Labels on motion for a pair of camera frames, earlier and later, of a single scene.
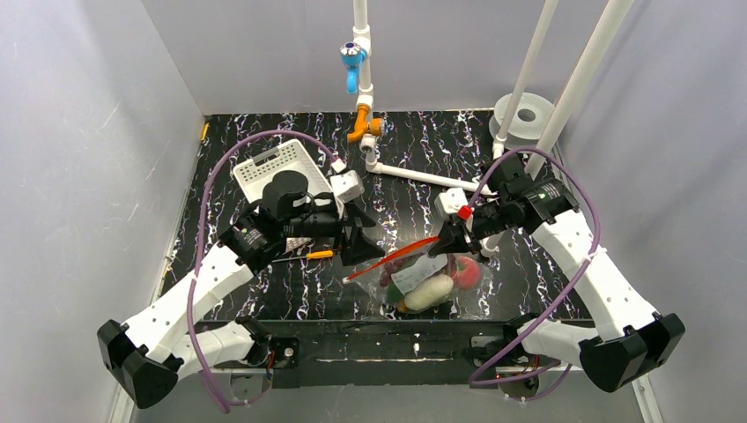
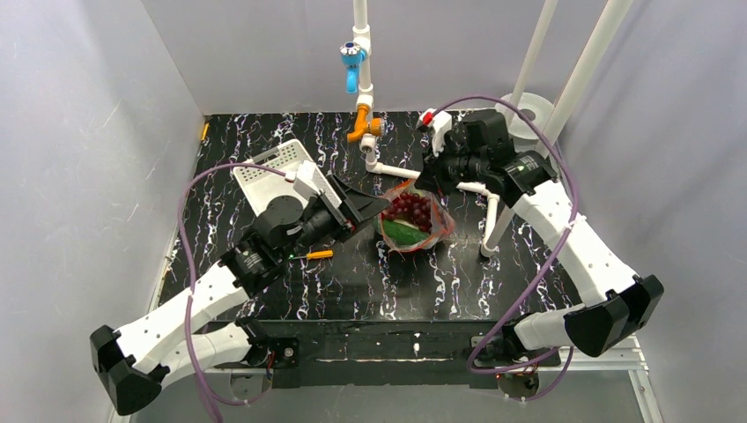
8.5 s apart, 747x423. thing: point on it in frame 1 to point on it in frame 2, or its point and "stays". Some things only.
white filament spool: x=531 y=114 stays
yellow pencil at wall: x=206 y=129 stays
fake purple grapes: x=391 y=267 to x=411 y=208
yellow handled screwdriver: x=312 y=255 stays
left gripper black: x=348 y=230 to x=341 y=207
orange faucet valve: x=363 y=126 stays
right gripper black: x=464 y=225 to x=436 y=169
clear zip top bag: x=423 y=280 to x=413 y=220
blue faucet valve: x=352 y=55 stays
